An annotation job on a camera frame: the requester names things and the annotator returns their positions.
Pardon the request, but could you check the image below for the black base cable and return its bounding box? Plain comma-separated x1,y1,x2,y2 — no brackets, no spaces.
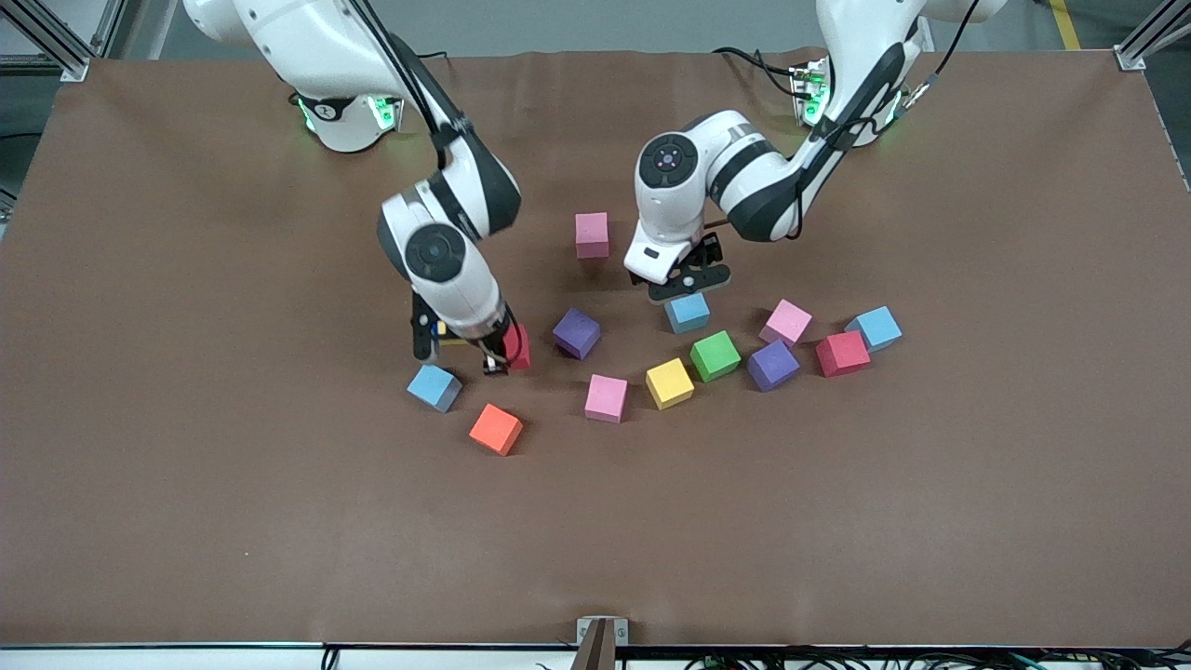
712,45,806,99

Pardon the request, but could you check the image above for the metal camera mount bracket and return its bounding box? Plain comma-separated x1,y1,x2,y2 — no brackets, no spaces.
570,616,630,670

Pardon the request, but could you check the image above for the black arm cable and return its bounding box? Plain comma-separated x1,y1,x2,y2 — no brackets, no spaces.
349,0,522,373
786,0,983,243

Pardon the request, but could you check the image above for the purple foam cube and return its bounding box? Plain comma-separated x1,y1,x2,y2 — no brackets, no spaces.
747,340,801,393
553,308,602,361

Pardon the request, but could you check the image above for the brown table mat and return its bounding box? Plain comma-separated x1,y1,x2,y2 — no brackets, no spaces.
0,48,1191,648

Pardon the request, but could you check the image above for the green foam cube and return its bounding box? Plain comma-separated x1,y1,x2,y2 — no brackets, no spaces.
689,330,743,382

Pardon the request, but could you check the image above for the blue foam cube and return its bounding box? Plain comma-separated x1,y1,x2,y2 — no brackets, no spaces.
407,364,463,413
664,293,711,334
845,306,903,352

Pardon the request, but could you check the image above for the pink foam cube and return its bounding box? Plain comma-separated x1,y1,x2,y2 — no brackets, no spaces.
584,374,629,424
759,299,813,348
574,212,610,260

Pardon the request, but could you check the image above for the orange foam cube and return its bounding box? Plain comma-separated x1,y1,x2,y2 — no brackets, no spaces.
468,403,524,457

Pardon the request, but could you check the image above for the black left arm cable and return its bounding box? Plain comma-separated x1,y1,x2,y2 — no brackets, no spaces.
786,0,983,243

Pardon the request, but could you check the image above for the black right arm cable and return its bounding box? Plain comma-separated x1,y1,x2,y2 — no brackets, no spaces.
349,0,522,373

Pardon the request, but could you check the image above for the aluminium frame post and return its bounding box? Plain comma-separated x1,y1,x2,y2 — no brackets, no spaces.
0,0,127,83
1114,0,1191,73

